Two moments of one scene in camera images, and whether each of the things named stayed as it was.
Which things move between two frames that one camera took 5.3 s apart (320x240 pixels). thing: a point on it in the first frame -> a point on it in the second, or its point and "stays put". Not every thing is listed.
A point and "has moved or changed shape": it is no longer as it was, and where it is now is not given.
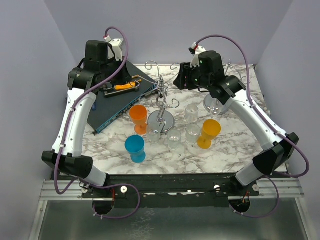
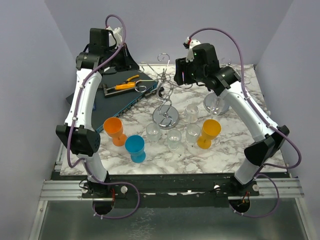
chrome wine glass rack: [161, 116] has moved or changed shape
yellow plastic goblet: [211, 129] stays put
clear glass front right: [192, 131] stays put
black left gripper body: [112, 67] -> [120, 62]
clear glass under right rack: [212, 105] stays put
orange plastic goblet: [138, 116] -> [113, 127]
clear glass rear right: [191, 113] stays put
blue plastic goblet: [134, 144] stays put
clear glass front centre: [173, 138] stays put
